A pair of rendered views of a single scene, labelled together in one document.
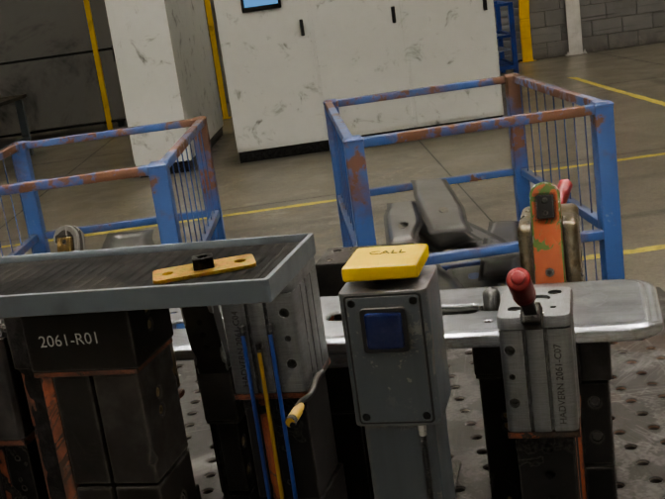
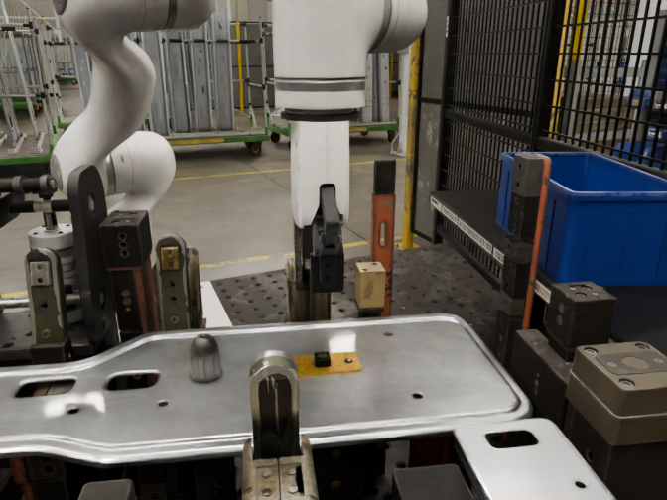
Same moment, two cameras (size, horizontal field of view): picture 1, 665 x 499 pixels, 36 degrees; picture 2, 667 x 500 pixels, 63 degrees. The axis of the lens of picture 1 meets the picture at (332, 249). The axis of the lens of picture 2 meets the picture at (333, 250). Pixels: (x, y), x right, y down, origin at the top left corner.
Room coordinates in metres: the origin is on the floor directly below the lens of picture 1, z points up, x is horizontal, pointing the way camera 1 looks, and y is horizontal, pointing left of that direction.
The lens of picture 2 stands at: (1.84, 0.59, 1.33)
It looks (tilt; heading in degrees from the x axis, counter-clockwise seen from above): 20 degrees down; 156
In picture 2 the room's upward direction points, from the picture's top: straight up
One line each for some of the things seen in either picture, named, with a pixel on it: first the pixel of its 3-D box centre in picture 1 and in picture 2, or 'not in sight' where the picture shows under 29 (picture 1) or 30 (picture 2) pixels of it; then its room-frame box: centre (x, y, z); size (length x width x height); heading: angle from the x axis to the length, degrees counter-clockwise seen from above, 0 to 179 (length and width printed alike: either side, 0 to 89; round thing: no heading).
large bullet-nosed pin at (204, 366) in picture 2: not in sight; (204, 360); (1.32, 0.67, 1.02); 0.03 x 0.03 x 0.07
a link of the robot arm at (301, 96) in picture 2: not in sight; (320, 95); (1.36, 0.79, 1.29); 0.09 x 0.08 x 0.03; 164
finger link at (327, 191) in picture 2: not in sight; (327, 206); (1.40, 0.78, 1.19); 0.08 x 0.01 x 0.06; 164
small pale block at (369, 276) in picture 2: not in sight; (367, 386); (1.26, 0.90, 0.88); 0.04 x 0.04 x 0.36; 74
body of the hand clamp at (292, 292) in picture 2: not in sight; (309, 378); (1.20, 0.83, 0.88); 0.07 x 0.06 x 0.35; 164
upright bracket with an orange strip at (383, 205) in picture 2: not in sight; (379, 332); (1.24, 0.93, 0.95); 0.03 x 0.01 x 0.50; 74
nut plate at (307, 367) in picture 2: not in sight; (322, 360); (1.36, 0.79, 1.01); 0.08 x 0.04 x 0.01; 74
